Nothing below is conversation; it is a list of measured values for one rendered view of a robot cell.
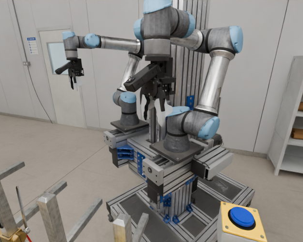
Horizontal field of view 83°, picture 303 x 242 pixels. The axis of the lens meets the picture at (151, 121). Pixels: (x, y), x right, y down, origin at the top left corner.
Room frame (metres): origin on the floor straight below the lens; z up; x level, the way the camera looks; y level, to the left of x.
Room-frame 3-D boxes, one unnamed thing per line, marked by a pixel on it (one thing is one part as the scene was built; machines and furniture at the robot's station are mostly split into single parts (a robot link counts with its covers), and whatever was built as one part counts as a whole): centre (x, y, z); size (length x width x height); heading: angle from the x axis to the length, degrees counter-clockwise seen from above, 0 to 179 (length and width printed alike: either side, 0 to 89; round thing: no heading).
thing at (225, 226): (0.24, -0.17, 1.18); 0.07 x 0.07 x 0.08; 72
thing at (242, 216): (0.24, -0.17, 1.22); 0.04 x 0.04 x 0.02
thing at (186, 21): (0.63, -0.07, 1.61); 0.11 x 0.11 x 0.08; 47
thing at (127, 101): (1.26, 0.18, 1.21); 0.13 x 0.12 x 0.14; 33
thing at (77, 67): (1.19, 0.51, 1.46); 0.09 x 0.08 x 0.12; 130
